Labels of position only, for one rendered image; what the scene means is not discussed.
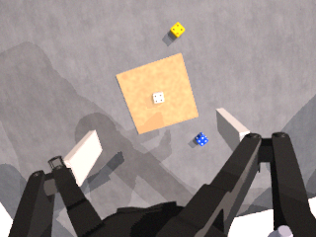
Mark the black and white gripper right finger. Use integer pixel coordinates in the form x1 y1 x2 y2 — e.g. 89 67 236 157
155 108 316 237

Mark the blue die with white pips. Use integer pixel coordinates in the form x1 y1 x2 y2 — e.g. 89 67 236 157
196 133 208 146

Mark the peach flat square mat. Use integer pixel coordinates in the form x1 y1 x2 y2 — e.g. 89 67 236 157
117 54 198 133

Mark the yellow die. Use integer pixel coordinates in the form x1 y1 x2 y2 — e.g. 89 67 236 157
170 23 185 38

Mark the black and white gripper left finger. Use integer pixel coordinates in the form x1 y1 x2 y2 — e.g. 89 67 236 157
8 130 115 237

